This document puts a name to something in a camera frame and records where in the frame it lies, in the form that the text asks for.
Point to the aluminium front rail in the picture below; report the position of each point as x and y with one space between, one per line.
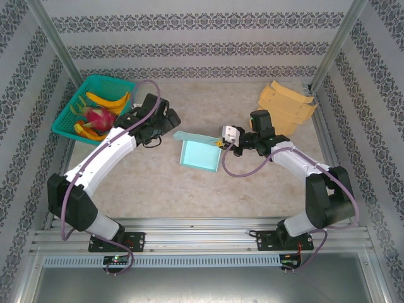
202 236

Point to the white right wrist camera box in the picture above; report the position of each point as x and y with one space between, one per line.
229 133

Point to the aluminium frame post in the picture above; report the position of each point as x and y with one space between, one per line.
341 39
54 39

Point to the orange paper box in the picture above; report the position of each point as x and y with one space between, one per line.
284 104

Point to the right controller board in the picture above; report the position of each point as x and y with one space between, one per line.
292 260

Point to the pink dragon fruit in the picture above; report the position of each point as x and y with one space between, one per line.
98 118

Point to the aluminium side rail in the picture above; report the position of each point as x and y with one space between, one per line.
325 132
65 158

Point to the yellow orange fruit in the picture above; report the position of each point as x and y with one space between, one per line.
90 134

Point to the controller board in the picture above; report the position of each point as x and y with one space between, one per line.
292 260
116 260

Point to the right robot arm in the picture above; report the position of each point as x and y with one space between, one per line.
293 159

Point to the left controller board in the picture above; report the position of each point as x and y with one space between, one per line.
116 260

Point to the yellow banana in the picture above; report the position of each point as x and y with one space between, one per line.
121 109
104 100

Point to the grey metal shelf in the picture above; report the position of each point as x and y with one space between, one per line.
202 287

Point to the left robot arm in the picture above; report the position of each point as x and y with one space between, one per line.
101 154

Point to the teal plastic basket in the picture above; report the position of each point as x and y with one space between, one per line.
94 82

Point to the light teal paper box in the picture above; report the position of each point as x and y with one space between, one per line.
200 154

